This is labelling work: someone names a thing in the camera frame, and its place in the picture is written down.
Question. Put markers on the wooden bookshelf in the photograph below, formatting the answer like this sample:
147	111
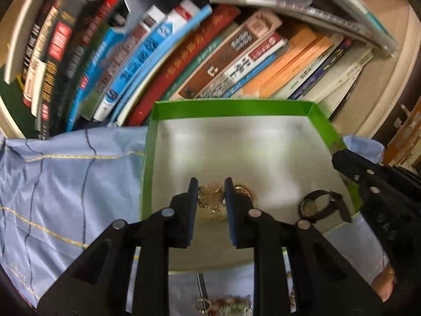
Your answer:
388	56

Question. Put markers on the stack of flat booklets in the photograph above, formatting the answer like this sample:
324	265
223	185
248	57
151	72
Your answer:
329	13

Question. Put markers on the orange wooden door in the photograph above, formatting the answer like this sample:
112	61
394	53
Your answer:
406	131

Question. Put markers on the blue checked cloth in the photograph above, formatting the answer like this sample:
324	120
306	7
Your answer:
65	187

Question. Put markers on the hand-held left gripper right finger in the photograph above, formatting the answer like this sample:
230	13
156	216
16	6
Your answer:
230	210

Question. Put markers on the dark green board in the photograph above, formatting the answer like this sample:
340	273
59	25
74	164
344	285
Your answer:
13	105

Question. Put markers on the green cardboard box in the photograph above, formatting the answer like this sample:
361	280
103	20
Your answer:
230	144

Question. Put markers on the row of leaning books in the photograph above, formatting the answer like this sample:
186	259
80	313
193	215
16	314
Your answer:
164	62

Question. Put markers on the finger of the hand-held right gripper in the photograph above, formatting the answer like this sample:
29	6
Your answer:
352	164

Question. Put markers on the person's right hand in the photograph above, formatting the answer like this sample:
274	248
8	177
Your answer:
384	284

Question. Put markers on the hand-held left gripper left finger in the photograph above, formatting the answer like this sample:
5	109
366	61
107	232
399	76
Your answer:
193	210

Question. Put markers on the gold bangle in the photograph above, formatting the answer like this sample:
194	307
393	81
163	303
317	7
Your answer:
246	191

